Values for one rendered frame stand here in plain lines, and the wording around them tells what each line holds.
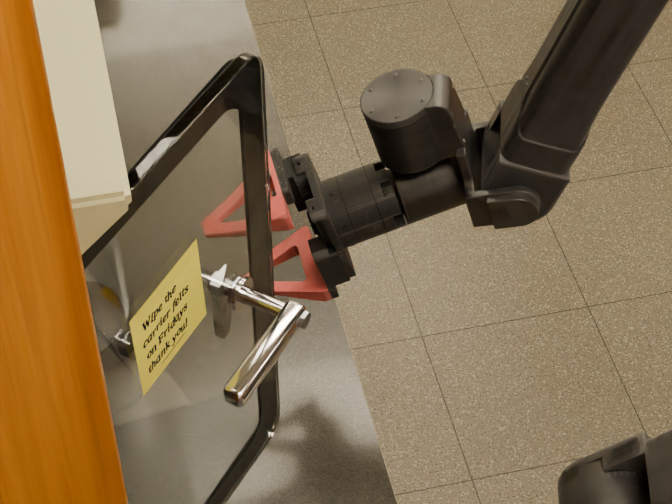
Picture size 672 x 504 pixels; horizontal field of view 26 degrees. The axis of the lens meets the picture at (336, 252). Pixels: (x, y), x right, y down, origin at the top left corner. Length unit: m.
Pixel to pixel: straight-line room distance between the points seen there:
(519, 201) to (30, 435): 0.57
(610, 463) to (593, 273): 1.97
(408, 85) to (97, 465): 0.53
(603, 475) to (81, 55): 0.32
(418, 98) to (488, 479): 1.35
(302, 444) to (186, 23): 0.59
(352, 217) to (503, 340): 1.43
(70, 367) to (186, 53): 1.04
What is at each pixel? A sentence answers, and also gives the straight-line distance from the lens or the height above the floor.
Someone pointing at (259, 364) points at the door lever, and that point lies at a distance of 0.97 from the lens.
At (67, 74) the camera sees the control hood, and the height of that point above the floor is 1.51.
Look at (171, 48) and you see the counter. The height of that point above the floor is 0.94.
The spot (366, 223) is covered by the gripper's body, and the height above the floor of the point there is 1.14.
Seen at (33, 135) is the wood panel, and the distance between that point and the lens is 0.51.
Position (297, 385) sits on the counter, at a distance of 1.29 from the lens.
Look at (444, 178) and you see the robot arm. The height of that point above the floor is 1.17.
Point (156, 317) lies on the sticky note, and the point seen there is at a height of 1.27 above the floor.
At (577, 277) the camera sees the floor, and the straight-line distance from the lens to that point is 2.67.
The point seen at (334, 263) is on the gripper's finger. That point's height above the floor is 1.10.
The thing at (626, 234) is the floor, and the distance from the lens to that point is 2.76.
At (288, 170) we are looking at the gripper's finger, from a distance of 1.15.
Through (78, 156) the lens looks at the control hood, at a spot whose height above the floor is 1.51.
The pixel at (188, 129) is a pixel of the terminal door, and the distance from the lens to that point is 0.86.
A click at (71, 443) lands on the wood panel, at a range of 0.65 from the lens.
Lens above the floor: 1.96
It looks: 47 degrees down
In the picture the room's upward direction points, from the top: straight up
